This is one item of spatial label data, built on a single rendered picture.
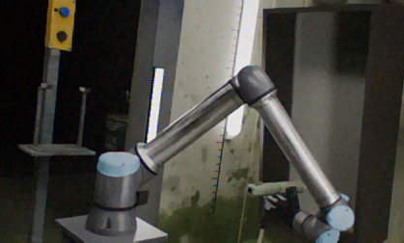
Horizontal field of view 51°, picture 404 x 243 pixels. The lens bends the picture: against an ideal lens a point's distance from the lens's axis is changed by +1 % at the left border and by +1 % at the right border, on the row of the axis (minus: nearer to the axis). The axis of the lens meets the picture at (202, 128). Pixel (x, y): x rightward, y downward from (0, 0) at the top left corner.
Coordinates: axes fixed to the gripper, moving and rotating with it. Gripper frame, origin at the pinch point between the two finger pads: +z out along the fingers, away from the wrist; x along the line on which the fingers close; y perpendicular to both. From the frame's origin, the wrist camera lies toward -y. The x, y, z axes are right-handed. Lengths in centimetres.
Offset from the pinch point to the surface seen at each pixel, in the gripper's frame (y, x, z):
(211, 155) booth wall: 18, 33, 90
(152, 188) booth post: 32, -14, 80
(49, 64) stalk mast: -35, -72, 101
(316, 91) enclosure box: -40, 60, 38
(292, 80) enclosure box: -43, 51, 50
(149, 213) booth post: 48, -15, 78
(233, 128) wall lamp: -2, 45, 87
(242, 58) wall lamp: -48, 48, 94
